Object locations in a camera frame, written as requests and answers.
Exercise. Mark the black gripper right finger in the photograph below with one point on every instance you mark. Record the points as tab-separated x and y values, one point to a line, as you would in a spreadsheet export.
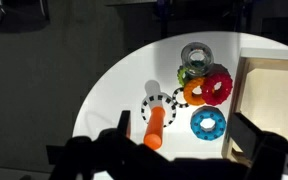
245	133

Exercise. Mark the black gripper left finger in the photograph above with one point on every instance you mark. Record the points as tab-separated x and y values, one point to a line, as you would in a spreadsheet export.
125	120

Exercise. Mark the wooden slatted crate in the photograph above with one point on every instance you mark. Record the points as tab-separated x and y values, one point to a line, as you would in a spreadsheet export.
272	100

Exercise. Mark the orange post striped base stacker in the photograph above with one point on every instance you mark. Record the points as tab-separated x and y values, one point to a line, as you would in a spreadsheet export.
154	128

